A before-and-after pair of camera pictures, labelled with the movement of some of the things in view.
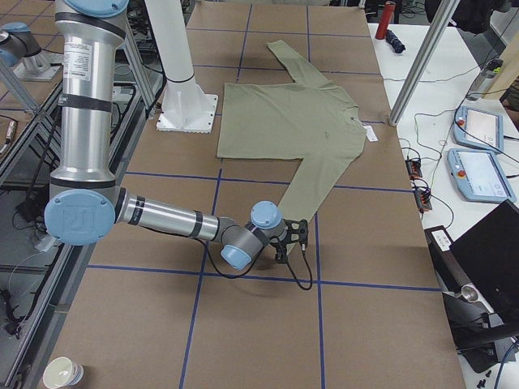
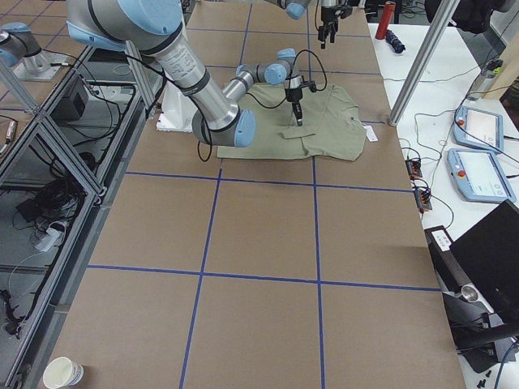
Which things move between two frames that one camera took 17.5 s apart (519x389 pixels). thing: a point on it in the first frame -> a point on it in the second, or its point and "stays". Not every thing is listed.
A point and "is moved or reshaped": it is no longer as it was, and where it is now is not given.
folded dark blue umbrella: (393, 40) stays
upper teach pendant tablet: (478, 129) stays
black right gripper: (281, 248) -> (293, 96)
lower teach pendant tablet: (480, 175) stays
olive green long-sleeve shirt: (309, 119) is moved or reshaped
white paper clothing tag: (371, 134) stays
